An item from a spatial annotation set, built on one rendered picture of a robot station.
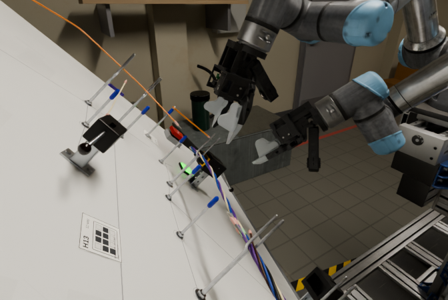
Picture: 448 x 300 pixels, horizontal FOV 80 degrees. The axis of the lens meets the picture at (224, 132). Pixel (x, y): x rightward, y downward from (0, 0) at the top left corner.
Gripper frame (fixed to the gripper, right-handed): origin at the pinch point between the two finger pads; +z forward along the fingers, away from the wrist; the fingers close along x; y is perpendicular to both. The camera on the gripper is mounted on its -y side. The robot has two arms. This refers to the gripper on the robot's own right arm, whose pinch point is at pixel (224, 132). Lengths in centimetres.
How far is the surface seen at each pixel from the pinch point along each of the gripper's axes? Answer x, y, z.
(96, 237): 28.9, 27.6, 3.7
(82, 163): 18.0, 29.5, 2.0
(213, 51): -225, -90, -4
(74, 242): 30.4, 29.7, 2.8
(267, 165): -125, -140, 69
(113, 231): 27.1, 25.6, 4.7
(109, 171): 14.7, 25.4, 4.8
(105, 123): 18.6, 28.3, -4.4
